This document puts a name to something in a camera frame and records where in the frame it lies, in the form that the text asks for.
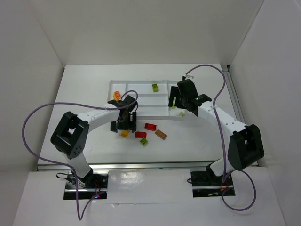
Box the orange lego plate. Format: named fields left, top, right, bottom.
left=120, top=130, right=130, bottom=138

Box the yellow oval lego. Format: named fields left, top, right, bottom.
left=113, top=91, right=121, bottom=101

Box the light green lego block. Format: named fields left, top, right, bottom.
left=171, top=97, right=176, bottom=109

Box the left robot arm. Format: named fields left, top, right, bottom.
left=50, top=95, right=138, bottom=187

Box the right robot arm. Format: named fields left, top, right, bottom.
left=168, top=79, right=264, bottom=180

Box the red curved lego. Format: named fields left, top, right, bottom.
left=135, top=131, right=147, bottom=139

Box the red rectangular lego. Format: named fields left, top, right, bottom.
left=144, top=123, right=157, bottom=131

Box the white divided sorting tray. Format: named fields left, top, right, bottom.
left=108, top=80, right=187, bottom=120

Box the small green lego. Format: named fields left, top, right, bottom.
left=140, top=138, right=148, bottom=146

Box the brown flat lego plate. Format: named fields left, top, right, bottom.
left=155, top=129, right=167, bottom=140

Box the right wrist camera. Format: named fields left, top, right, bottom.
left=182, top=74, right=194, bottom=80

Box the right side aluminium rail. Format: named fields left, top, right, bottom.
left=217, top=65, right=252, bottom=125

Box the aluminium rail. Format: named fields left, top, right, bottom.
left=36, top=160, right=259, bottom=172
left=217, top=65, right=252, bottom=125

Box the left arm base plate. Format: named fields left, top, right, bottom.
left=56, top=172, right=109, bottom=200

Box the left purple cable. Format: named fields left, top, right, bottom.
left=21, top=90, right=139, bottom=221

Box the front aluminium rail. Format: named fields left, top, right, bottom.
left=36, top=160, right=259, bottom=172

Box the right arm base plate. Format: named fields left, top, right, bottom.
left=187, top=171, right=236, bottom=198

